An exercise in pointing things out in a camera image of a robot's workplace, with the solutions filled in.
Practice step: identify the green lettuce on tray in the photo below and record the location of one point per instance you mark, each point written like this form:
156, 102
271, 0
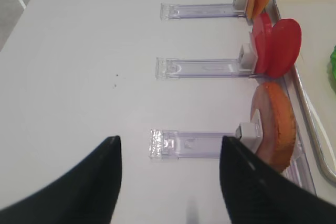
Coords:
332, 64

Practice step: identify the red tomato slice back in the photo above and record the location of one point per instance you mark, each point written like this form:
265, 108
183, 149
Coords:
261, 33

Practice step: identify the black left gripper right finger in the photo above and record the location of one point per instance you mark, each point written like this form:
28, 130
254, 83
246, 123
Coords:
255, 193

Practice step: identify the red tomato slice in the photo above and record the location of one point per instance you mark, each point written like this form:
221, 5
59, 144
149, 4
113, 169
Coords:
285, 47
261, 33

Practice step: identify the clear left acrylic rack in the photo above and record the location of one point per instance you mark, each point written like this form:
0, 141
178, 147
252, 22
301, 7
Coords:
177, 144

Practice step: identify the red tomato slice front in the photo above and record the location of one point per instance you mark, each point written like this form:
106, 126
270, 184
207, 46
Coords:
285, 47

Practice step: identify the metal tray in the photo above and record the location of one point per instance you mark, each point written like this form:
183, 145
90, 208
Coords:
312, 73

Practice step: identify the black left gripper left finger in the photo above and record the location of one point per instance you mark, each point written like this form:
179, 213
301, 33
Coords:
88, 193

